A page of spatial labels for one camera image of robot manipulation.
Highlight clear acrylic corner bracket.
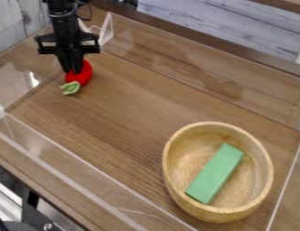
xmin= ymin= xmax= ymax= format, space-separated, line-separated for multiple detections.
xmin=78 ymin=13 xmax=114 ymax=45

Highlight green rectangular block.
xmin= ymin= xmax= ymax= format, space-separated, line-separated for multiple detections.
xmin=185 ymin=143 xmax=244 ymax=205

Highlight black metal table frame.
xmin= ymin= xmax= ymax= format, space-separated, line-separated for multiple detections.
xmin=0 ymin=167 xmax=66 ymax=231

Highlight light wooden bowl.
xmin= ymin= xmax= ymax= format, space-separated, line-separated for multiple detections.
xmin=163 ymin=122 xmax=275 ymax=223

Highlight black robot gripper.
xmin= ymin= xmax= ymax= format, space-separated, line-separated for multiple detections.
xmin=34 ymin=32 xmax=101 ymax=74

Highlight clear acrylic tray walls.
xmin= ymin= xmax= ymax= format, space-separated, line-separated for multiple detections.
xmin=0 ymin=13 xmax=300 ymax=231

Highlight red plush strawberry toy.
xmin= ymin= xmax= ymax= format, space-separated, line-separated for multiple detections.
xmin=60 ymin=60 xmax=93 ymax=96

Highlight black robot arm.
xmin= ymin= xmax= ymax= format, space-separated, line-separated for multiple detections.
xmin=34 ymin=0 xmax=101 ymax=74

